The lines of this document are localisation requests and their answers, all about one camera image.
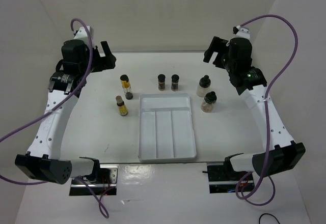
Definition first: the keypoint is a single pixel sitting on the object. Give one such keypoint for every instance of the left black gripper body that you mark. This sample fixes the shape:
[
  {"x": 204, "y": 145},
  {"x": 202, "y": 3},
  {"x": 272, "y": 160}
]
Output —
[{"x": 98, "y": 62}]

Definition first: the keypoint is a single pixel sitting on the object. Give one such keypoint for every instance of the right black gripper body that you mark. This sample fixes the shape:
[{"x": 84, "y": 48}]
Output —
[{"x": 223, "y": 48}]

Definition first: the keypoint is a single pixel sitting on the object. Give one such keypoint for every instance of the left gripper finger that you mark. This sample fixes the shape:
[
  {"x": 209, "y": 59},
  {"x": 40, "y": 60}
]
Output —
[
  {"x": 110, "y": 61},
  {"x": 106, "y": 49}
]

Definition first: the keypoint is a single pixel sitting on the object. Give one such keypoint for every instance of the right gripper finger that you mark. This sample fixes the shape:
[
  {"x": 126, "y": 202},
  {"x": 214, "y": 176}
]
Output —
[
  {"x": 213, "y": 47},
  {"x": 216, "y": 59}
]

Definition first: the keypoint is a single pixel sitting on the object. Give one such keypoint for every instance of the tall yellow-label glass bottle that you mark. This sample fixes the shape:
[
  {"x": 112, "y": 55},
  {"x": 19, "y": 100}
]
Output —
[{"x": 125, "y": 82}]

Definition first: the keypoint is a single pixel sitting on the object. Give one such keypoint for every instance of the white-powder shaker bottle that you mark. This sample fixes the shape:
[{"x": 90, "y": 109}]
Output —
[{"x": 203, "y": 86}]

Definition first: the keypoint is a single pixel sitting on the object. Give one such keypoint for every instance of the brown-powder shaker bottle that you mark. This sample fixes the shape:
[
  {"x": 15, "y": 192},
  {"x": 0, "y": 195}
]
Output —
[{"x": 209, "y": 102}]

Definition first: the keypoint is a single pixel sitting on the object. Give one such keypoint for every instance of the black-cap spice jar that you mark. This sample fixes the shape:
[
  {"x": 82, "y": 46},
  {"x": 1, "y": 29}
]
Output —
[
  {"x": 174, "y": 82},
  {"x": 161, "y": 82}
]

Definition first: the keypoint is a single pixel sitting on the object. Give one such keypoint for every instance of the small yellow-label brown bottle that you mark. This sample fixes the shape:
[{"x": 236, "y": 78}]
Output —
[{"x": 121, "y": 106}]

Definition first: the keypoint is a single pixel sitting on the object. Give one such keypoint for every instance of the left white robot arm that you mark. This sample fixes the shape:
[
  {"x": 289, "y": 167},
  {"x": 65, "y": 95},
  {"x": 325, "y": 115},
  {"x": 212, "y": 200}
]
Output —
[{"x": 42, "y": 161}]

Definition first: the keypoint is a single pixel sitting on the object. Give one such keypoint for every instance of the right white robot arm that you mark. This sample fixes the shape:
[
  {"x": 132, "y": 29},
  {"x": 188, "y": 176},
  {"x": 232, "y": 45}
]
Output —
[{"x": 281, "y": 152}]

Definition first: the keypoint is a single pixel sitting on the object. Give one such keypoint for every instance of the white divided organizer tray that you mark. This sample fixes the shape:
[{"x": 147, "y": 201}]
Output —
[{"x": 166, "y": 130}]

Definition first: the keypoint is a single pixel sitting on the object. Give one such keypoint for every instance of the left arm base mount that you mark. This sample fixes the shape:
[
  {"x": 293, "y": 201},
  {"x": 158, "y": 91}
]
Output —
[{"x": 105, "y": 184}]

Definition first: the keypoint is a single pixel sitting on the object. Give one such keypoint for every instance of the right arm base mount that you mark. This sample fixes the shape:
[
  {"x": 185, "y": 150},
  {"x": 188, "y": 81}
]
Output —
[{"x": 221, "y": 179}]

